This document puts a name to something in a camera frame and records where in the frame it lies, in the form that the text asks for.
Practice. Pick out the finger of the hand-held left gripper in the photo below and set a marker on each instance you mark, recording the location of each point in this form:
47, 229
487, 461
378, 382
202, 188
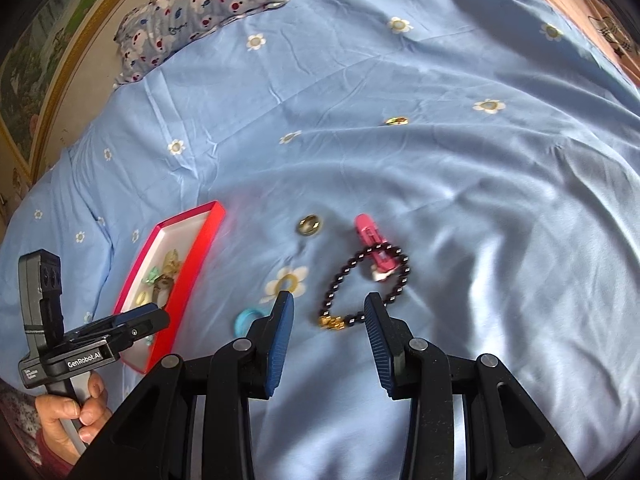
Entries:
140, 312
145, 325

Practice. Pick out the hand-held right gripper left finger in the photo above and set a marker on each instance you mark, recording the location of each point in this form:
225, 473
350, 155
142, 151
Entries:
277, 345

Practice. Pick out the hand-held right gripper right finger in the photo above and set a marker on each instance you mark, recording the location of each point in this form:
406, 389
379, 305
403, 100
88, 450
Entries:
377, 345

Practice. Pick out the gold wrist watch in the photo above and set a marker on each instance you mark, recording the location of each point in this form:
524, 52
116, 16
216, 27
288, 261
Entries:
162, 290

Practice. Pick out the yellow hair claw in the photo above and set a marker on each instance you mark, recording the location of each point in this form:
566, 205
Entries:
171, 260

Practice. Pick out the red shallow box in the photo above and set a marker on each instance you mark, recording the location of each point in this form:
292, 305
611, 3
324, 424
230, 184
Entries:
190, 232

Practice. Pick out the person's left hand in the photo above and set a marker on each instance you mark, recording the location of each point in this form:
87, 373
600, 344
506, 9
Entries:
55, 420

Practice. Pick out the pink hair clip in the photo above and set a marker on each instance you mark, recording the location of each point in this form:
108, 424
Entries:
367, 232

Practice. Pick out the patterned blue pillow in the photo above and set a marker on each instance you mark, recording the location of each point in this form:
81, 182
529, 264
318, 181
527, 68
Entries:
200, 0

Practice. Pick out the framed wall picture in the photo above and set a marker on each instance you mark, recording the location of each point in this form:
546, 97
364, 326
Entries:
30, 60

